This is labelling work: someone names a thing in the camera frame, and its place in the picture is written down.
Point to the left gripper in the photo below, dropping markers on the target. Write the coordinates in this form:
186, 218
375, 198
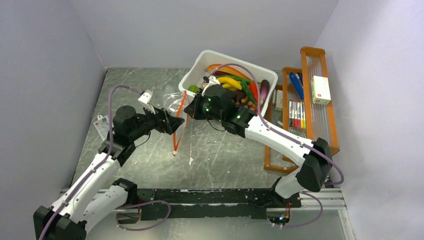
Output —
170, 122

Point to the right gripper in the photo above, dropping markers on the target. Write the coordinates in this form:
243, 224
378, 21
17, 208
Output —
193, 109

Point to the clear zip top bag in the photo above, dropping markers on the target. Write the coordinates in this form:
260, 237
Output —
174, 101

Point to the green toy chili pepper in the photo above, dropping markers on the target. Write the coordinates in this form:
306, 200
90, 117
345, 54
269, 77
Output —
246, 89

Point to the orange toy carrot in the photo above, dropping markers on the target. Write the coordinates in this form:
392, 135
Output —
254, 90

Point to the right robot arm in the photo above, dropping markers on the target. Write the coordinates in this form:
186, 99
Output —
313, 157

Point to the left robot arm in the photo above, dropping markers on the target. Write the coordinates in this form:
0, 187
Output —
75, 213

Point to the green toy lime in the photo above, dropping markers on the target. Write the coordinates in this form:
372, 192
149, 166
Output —
193, 89

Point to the yellow toy banana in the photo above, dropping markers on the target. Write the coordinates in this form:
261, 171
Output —
229, 83

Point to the orange toy melon slice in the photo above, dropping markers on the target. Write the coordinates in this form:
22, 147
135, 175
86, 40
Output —
226, 71

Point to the white tag card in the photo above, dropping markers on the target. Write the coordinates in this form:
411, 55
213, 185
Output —
102, 126

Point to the dark purple toy eggplant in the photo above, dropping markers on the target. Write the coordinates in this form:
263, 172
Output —
264, 90

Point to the set of coloured markers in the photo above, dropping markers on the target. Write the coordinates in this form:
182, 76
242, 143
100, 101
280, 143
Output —
296, 114

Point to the orange wooden rack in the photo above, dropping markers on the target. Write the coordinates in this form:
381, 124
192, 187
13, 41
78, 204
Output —
320, 119

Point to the white small carton box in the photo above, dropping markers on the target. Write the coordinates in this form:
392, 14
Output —
320, 90

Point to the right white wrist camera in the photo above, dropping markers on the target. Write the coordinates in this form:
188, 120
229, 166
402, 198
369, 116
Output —
208, 81

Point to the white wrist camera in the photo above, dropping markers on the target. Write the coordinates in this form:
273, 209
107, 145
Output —
144, 100
208, 81

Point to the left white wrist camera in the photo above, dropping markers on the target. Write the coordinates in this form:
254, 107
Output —
144, 100

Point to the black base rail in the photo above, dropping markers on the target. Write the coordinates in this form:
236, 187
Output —
154, 204

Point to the blue handled tool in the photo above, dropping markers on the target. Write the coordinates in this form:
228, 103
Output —
297, 82

